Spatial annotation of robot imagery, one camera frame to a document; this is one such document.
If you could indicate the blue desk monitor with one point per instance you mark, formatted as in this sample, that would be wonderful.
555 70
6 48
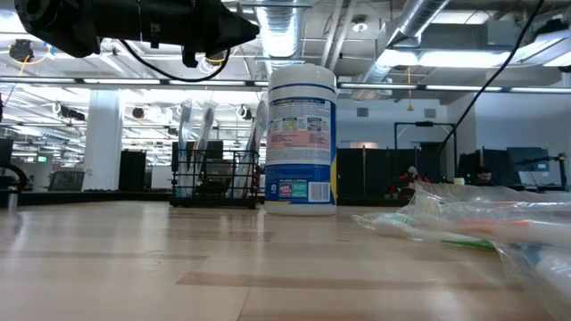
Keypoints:
528 158

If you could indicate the black cabinet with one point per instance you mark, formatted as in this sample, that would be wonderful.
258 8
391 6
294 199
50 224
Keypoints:
132 171

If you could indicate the silver spiral air duct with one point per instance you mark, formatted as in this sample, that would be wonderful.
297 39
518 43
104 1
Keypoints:
410 27

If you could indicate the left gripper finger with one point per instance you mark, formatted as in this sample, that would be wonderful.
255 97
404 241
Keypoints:
238 29

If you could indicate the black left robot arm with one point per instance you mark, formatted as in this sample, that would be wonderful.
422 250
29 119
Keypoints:
89 22

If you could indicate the black screen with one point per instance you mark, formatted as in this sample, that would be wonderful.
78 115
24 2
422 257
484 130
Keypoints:
218 156

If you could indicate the grey metal post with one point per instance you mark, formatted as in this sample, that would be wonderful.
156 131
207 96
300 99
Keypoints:
9 200

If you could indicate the black desk monitor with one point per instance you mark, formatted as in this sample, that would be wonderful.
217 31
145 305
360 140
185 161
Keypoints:
495 165

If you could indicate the long ceiling light strip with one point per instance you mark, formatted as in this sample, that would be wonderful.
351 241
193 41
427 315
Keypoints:
379 86
120 81

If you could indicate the blue wrapped toothbrush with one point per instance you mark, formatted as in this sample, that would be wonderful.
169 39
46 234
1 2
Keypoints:
551 272

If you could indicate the round ceiling sensor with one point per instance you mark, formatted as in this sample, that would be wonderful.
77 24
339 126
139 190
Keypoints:
360 24

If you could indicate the black aluminium table frame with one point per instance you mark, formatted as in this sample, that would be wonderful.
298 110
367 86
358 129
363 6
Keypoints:
89 197

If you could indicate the black partition wall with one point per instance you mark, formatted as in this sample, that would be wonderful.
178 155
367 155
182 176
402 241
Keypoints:
374 174

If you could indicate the black ceiling-hung device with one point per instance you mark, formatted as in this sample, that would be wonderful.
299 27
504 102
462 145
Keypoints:
20 50

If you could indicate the white wipes canister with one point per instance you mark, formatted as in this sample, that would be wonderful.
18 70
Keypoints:
301 134

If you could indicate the orange wrapped toothbrush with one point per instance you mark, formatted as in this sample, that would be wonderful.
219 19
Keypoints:
490 228

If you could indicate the purple toothbrush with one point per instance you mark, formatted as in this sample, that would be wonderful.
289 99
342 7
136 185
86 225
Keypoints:
206 129

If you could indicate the silver round air duct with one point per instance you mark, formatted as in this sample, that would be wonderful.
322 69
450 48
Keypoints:
280 27

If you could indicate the green exit sign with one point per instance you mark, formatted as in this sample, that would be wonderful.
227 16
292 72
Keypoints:
42 158

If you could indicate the white pillar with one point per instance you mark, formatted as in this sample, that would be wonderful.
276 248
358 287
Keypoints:
102 142

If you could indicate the black door frame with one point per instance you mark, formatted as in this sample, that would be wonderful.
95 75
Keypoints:
426 124

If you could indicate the person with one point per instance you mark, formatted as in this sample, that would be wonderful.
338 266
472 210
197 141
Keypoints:
412 178
484 176

